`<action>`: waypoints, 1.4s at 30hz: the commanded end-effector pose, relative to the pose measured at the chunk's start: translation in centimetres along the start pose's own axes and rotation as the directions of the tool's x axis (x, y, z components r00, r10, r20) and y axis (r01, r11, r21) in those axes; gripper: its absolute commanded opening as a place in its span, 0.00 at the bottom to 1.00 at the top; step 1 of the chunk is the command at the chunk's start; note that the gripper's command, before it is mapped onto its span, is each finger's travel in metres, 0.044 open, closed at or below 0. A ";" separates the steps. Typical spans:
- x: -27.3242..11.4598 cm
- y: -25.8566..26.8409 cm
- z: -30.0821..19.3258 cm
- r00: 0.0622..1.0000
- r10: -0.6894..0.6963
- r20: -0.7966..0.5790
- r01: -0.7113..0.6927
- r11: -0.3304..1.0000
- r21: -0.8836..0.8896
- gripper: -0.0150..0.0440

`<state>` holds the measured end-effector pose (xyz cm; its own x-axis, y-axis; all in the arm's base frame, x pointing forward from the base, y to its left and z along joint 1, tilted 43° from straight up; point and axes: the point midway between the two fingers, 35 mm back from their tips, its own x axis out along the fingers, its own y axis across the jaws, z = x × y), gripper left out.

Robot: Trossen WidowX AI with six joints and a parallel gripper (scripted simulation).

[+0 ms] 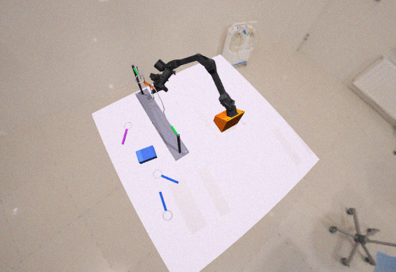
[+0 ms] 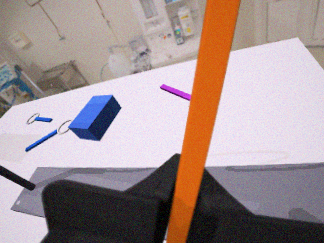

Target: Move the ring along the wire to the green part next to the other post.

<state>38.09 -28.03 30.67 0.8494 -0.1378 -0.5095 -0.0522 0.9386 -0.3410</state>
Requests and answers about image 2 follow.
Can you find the purple handle with grey wire loop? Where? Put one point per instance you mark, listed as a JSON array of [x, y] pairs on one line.
[[176, 92]]

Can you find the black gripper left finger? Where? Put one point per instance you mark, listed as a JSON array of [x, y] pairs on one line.
[[139, 214]]

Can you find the blue rectangular block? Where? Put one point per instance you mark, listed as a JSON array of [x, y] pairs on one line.
[[95, 117]]

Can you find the blue bar with grey loop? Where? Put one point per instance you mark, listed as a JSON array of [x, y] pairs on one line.
[[48, 136], [39, 119]]

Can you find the orange bar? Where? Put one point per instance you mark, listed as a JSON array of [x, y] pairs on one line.
[[213, 57]]

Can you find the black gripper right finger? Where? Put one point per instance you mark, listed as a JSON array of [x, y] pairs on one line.
[[219, 218]]

